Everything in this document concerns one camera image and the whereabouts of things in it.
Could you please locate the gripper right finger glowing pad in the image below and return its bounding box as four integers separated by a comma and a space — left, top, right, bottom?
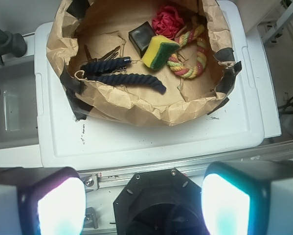
201, 160, 293, 235

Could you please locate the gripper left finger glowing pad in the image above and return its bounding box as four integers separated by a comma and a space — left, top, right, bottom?
0, 167, 86, 235

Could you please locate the dark blue rope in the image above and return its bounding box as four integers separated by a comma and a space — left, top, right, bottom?
80, 56, 167, 94

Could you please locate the clear plastic container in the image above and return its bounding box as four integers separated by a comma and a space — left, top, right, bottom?
0, 56, 39, 149

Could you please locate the bunch of metal keys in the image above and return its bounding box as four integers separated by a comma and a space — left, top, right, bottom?
83, 45, 120, 65

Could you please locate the black clamp stand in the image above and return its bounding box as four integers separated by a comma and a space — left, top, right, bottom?
0, 29, 27, 66

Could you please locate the brown paper bag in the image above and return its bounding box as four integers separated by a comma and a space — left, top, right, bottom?
46, 0, 242, 126

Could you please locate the yellow green sponge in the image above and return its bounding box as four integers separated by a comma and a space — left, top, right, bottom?
141, 35, 180, 71

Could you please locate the black rectangular block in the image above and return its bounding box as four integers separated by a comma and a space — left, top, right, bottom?
128, 22, 156, 58

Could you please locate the red crumpled cloth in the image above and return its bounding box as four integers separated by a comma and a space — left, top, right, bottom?
152, 5, 185, 40

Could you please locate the aluminium frame rail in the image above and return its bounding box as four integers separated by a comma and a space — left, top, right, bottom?
77, 141, 293, 191

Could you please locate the metal corner bracket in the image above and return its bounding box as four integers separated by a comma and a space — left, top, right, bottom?
84, 207, 99, 229

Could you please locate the black octagonal mount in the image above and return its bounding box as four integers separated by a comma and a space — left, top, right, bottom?
113, 168, 209, 235

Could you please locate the multicolour rope ring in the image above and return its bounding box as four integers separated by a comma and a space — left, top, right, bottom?
167, 16, 207, 79

